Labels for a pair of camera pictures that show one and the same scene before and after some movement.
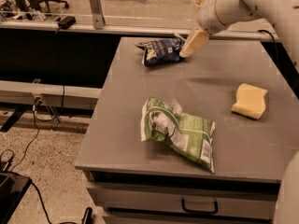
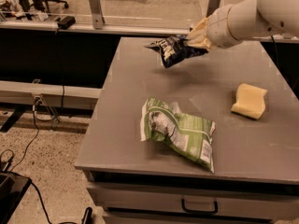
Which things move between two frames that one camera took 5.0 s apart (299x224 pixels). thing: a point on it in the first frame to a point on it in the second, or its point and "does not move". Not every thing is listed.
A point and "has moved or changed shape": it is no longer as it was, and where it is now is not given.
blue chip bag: [162, 51] has moved or changed shape
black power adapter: [65, 22] does not move
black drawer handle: [216, 208] does not move
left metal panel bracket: [98, 20] does not move
